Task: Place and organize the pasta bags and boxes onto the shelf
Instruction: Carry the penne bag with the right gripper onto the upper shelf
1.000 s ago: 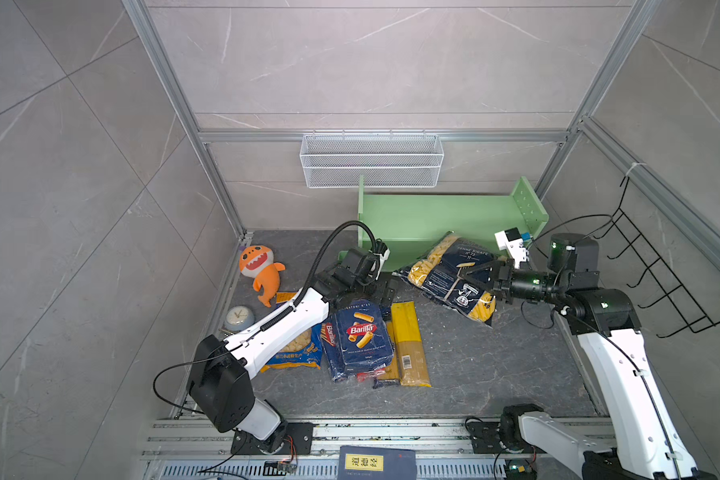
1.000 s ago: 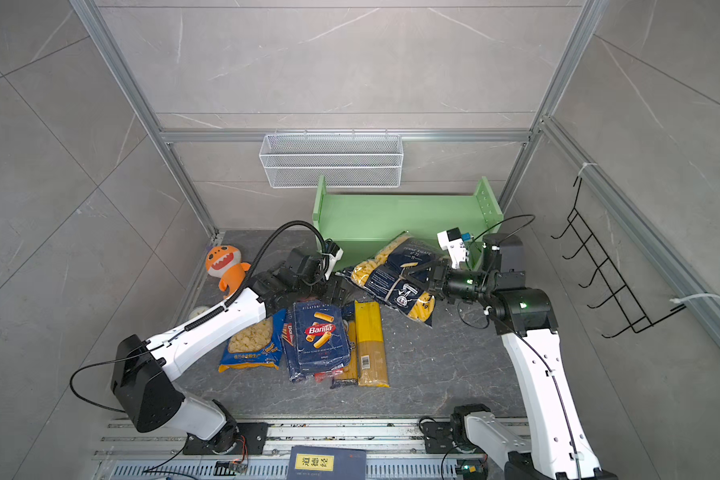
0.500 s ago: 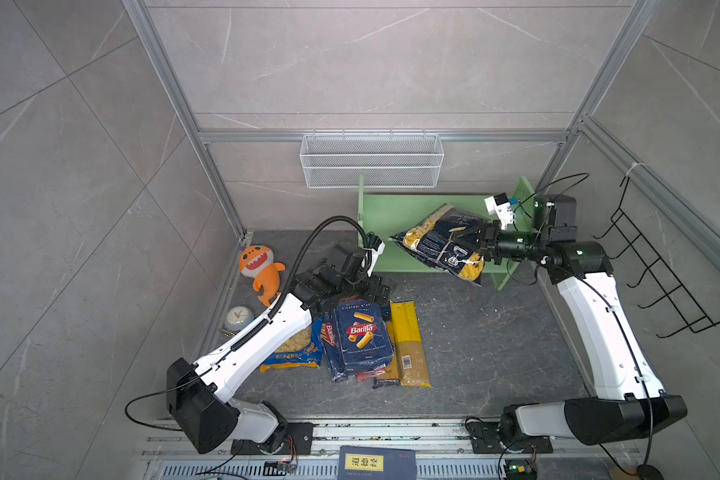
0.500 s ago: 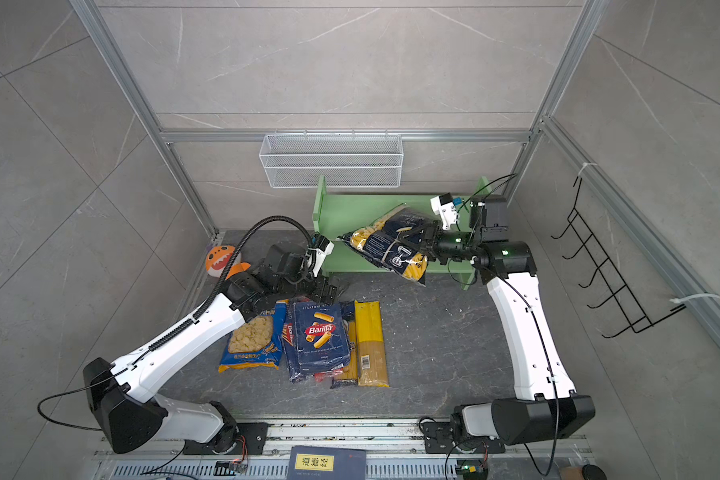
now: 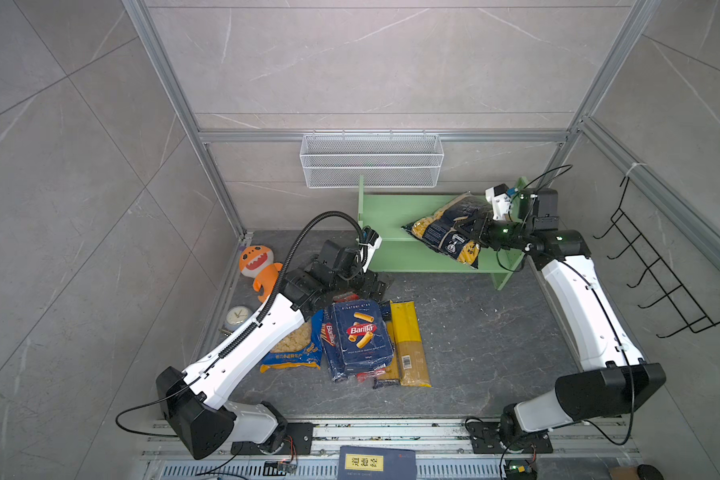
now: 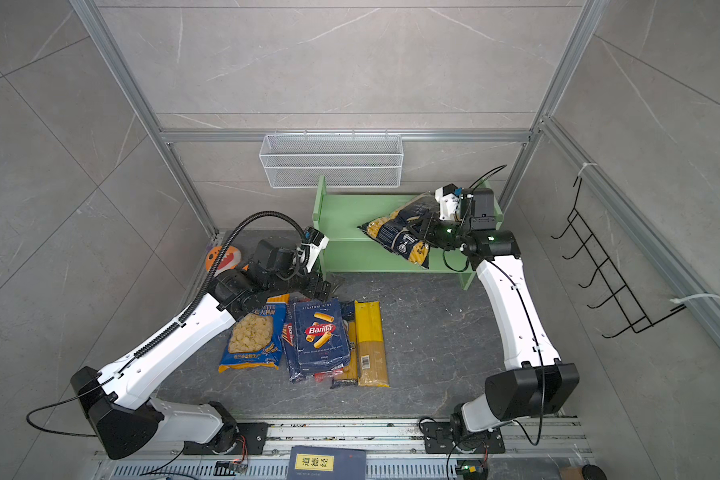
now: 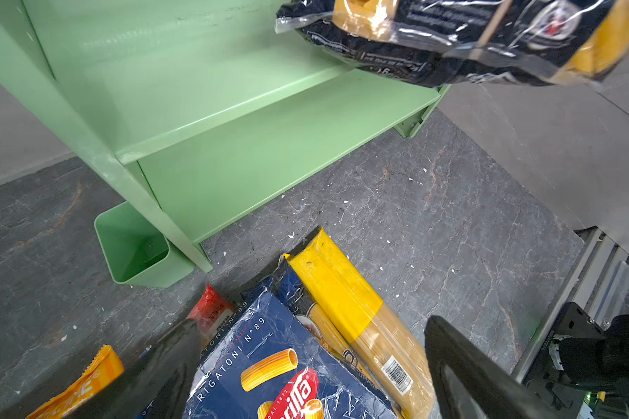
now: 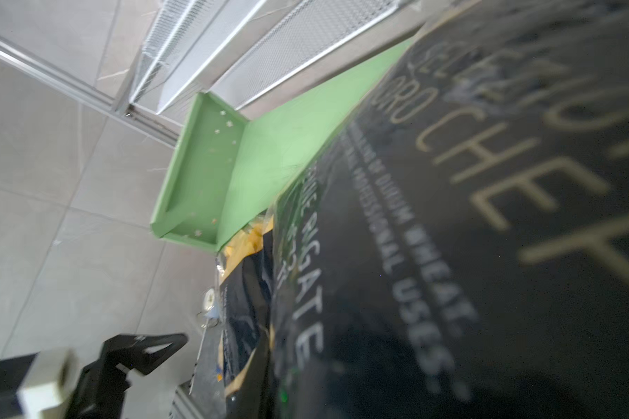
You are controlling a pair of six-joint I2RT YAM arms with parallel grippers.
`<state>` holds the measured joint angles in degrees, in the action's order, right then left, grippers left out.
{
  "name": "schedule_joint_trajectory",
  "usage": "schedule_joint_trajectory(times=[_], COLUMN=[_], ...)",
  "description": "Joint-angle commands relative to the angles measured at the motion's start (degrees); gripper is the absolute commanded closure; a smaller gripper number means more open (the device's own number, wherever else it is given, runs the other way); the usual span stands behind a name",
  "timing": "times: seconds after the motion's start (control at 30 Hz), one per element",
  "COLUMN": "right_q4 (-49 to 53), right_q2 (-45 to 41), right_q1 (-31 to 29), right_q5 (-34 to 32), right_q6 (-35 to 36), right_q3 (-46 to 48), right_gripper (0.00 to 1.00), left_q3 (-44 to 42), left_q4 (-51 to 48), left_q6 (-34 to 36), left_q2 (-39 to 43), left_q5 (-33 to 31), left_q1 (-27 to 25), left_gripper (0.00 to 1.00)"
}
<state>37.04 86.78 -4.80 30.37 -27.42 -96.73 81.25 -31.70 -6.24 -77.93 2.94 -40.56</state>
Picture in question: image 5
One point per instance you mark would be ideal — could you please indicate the black wire hook rack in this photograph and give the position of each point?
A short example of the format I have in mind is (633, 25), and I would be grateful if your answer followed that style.
(655, 266)

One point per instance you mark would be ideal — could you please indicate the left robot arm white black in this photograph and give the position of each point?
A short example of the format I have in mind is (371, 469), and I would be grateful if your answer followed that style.
(195, 401)

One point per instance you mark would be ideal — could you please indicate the orange shark plush toy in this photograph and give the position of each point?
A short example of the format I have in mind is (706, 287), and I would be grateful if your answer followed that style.
(258, 263)

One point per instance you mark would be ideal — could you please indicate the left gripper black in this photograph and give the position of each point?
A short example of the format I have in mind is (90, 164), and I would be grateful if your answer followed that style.
(368, 287)

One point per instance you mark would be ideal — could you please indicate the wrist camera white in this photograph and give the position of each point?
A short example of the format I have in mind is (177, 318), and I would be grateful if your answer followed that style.
(369, 242)
(500, 199)

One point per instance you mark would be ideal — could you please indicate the yellow spaghetti bag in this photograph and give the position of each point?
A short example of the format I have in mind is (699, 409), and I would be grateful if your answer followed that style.
(413, 367)

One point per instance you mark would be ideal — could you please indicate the small grey alarm clock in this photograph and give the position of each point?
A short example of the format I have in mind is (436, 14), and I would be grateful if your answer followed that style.
(235, 317)

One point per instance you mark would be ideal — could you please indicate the blue orecchiette pasta bag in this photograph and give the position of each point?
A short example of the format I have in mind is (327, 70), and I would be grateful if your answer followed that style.
(301, 348)

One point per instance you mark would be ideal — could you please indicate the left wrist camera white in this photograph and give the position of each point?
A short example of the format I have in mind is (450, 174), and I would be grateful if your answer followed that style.
(369, 242)

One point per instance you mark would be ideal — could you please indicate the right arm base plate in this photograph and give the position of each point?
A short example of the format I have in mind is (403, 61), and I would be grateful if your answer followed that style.
(492, 438)

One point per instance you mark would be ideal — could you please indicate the aluminium rail frame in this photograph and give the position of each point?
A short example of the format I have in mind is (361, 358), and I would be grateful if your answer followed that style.
(443, 448)

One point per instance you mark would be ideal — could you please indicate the blue Barilla spaghetti box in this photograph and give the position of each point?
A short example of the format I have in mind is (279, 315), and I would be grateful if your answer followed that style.
(331, 346)

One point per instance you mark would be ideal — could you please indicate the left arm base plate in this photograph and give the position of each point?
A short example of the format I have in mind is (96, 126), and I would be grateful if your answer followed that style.
(294, 439)

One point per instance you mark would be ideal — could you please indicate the white wire mesh basket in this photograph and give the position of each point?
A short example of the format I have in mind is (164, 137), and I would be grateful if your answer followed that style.
(375, 160)

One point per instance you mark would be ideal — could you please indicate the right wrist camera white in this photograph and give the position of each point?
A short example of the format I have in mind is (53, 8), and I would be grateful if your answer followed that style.
(500, 199)

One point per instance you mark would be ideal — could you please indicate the dark blue book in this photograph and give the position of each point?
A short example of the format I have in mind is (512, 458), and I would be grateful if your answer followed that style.
(370, 463)

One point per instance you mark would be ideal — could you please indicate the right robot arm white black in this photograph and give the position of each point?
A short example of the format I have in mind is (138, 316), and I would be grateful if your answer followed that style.
(614, 377)

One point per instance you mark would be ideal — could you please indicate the dark penne pasta bag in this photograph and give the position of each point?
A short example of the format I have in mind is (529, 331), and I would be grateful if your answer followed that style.
(436, 230)

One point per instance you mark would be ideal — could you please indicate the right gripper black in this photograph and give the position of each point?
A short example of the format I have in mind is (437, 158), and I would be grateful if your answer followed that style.
(481, 228)

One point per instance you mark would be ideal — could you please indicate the green two-tier shelf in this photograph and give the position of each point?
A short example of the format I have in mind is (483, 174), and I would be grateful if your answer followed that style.
(401, 253)

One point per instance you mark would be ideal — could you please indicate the blue Barilla rigatoni box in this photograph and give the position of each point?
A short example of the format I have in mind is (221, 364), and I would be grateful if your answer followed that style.
(363, 338)

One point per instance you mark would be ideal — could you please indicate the dark blue spaghetti bag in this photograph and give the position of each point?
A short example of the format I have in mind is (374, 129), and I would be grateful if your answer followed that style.
(391, 376)

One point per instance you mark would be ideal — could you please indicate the red pasta packet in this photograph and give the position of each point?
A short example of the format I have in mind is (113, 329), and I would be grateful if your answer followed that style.
(364, 376)

